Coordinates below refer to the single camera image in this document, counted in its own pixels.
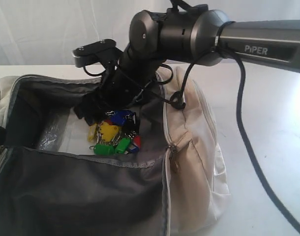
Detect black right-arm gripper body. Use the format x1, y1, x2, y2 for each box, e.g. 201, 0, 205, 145
90, 63, 155, 108

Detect bunch of coloured key tags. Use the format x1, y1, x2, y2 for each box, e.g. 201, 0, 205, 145
88, 110, 141, 155

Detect beige duffel bag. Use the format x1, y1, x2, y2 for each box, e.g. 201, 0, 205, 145
0, 75, 230, 236

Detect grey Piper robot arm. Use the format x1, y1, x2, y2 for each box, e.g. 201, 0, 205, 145
73, 3, 300, 146

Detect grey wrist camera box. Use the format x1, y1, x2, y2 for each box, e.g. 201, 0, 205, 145
72, 39, 116, 68

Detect black camera cable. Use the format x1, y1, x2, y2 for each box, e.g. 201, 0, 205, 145
83, 0, 300, 236

